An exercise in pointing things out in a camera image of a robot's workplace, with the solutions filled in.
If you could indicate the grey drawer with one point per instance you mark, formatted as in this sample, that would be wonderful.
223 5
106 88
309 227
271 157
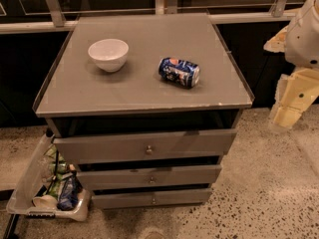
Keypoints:
149 177
156 198
145 146

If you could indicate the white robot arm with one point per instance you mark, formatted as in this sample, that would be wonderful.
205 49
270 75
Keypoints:
299 42

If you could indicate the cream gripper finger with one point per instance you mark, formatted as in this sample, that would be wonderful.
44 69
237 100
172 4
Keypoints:
277 43
284 117

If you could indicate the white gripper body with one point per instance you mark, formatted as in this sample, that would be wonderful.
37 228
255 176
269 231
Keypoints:
304 42

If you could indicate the clear plastic bin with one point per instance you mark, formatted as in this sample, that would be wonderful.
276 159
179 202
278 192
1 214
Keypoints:
31 184

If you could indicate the white ceramic bowl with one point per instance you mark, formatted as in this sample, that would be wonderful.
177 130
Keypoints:
109 54

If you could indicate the grey middle drawer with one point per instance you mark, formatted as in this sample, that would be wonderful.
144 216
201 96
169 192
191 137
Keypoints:
149 177

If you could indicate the blue snack bag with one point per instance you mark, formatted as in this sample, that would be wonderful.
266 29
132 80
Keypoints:
68 198

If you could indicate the grey drawer cabinet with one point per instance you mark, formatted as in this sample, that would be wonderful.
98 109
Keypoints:
80 99

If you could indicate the metal railing frame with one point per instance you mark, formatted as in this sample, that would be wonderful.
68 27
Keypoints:
24 16

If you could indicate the white paper cup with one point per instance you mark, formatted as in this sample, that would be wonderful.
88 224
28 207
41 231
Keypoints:
45 201

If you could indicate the green snack bag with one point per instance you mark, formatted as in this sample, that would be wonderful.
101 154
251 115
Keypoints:
54 170

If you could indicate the blue soda can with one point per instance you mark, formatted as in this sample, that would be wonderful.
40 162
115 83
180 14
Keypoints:
181 72

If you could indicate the grey bottom drawer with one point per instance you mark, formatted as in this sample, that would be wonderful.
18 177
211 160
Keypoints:
156 198

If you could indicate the grey top drawer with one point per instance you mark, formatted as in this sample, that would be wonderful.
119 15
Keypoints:
145 146

